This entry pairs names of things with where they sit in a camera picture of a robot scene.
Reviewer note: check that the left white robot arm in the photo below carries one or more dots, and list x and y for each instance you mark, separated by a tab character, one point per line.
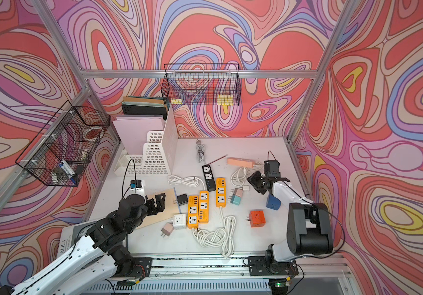
97	255

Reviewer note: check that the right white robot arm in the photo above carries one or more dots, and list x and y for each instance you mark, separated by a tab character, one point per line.
308	227

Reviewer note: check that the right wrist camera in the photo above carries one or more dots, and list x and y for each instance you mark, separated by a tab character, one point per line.
272	166

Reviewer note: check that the white cube socket adapter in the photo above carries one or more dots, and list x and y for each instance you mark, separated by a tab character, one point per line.
180	221

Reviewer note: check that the orange power strip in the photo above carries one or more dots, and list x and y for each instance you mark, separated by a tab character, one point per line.
221	192

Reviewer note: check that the pink small plug adapter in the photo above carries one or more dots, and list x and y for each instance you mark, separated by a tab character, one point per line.
167	229

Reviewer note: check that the teal plug adapter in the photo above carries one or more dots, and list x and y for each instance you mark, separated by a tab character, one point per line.
235	199

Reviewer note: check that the black charger plug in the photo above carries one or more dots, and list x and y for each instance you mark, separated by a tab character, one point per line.
182	199

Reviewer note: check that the black white magazine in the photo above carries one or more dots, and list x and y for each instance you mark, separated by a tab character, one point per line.
69	235

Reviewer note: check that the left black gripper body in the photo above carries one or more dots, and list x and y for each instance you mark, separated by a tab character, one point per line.
136	223

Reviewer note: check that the black power strip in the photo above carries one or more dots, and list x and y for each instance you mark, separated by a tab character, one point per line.
209	178

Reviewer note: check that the orange cube socket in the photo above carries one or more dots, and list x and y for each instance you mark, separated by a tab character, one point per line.
256	218

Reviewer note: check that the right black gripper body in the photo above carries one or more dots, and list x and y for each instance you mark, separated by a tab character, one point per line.
257	181

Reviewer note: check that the yellow power strip with adapters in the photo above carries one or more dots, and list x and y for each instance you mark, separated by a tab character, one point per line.
203	213

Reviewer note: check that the black wire basket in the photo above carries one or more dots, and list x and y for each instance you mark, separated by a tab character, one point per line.
193	84
61	155

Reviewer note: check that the white plastic file organizer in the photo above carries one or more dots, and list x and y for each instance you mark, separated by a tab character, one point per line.
158	153

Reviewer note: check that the black wire basket left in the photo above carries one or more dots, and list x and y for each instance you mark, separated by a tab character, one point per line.
61	155

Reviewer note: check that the black wire basket back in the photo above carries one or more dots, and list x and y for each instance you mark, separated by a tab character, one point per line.
193	84

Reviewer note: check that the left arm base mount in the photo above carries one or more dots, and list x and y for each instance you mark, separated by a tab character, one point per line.
135	268

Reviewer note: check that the blue cube socket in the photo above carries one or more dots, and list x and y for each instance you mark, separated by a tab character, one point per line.
273	203

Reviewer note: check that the dark books stack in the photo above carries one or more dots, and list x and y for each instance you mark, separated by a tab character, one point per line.
145	106

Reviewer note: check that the pink folder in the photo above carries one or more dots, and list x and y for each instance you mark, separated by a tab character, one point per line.
133	130

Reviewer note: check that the pink power strip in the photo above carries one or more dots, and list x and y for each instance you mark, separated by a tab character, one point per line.
239	162

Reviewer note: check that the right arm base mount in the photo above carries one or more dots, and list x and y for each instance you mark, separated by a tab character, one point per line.
262	266

